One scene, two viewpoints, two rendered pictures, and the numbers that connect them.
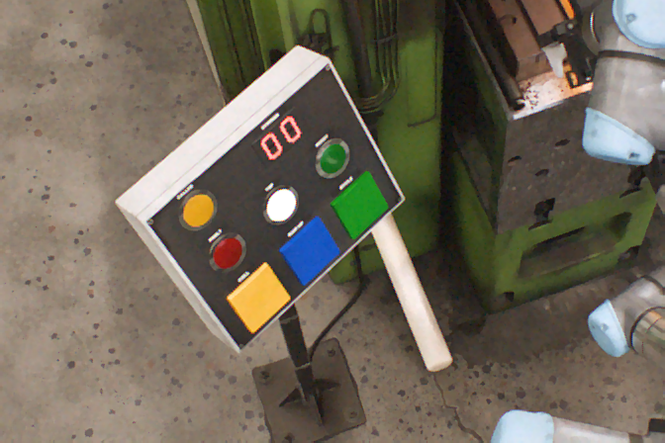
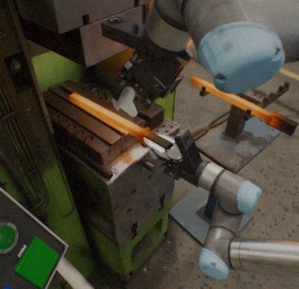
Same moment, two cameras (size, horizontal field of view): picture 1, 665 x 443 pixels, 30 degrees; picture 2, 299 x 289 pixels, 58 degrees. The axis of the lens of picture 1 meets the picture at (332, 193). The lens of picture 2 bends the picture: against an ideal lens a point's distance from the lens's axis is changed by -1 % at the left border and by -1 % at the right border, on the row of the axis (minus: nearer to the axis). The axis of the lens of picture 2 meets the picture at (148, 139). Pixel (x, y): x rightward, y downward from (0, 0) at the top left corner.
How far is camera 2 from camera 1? 1.14 m
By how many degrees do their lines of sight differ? 30
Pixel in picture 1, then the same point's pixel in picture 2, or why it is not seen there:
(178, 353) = not seen: outside the picture
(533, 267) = (135, 257)
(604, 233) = (153, 232)
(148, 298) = not seen: outside the picture
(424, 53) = (56, 176)
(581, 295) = (155, 259)
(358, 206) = (37, 263)
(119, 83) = not seen: outside the picture
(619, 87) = not seen: outside the picture
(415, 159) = (72, 233)
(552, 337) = (152, 281)
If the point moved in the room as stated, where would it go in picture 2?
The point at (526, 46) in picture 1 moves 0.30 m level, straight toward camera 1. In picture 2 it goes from (103, 147) to (131, 230)
